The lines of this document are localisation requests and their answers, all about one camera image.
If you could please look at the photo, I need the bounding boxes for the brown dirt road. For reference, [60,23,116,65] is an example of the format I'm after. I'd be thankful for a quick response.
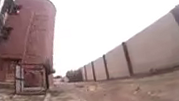
[31,64,179,101]

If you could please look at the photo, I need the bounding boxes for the metal frame cage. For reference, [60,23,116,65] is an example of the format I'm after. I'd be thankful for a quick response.
[11,59,50,97]

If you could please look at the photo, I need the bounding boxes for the bushes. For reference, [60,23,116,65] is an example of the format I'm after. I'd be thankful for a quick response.
[64,68,85,85]

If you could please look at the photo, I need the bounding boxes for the red-brown building with round tower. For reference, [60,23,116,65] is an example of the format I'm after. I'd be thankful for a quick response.
[0,0,68,97]

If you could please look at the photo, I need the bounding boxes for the pale wall with dark pillars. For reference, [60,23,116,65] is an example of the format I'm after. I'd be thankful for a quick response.
[71,4,179,85]

